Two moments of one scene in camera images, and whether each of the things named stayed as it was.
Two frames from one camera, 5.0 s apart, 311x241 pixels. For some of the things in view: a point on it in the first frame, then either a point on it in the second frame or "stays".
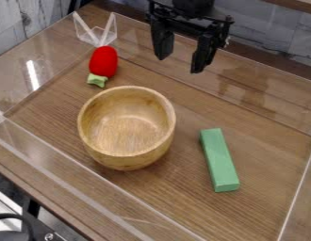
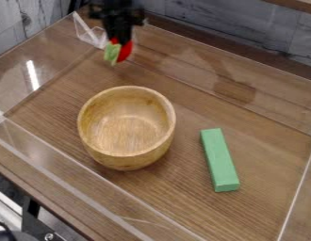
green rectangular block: x=219 y=159 stays
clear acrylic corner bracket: x=99 y=36 stays
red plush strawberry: x=103 y=64 -> x=118 y=51
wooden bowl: x=126 y=124 stays
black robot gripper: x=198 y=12 -> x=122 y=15
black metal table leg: x=34 y=208 stays
